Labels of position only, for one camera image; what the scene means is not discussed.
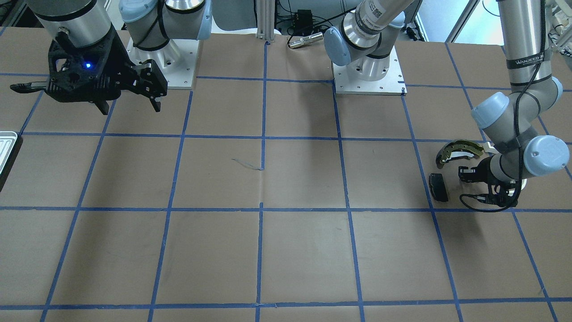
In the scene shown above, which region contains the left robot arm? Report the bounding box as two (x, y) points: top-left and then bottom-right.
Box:
(324, 0), (570, 211)

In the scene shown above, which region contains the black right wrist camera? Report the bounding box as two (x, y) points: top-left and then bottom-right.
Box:
(135, 59), (168, 112)

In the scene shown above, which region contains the silver cylindrical tool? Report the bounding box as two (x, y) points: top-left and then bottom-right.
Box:
(287, 32), (324, 49)

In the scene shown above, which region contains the black brake pad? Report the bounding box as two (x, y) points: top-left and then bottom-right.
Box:
(429, 173), (449, 203)

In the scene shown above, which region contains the olive brake shoe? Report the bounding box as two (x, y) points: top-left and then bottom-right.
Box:
(435, 139), (485, 169)

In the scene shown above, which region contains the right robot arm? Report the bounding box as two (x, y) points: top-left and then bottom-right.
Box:
(10, 0), (212, 115)

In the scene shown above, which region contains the ribbed metal tray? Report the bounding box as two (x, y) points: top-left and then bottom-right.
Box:
(0, 131), (23, 180)

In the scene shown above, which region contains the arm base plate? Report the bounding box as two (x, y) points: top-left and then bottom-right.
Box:
(332, 47), (408, 96)
(126, 39), (202, 89)

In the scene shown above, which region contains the white curved plastic bracket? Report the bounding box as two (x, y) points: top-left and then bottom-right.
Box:
(482, 141), (498, 153)

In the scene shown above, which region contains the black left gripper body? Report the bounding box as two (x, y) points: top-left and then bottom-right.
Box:
(458, 162), (517, 207)

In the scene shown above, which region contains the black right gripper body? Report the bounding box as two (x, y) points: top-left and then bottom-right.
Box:
(46, 27), (140, 103)

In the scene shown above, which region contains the aluminium frame post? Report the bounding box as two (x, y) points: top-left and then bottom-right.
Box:
(255, 0), (275, 43)

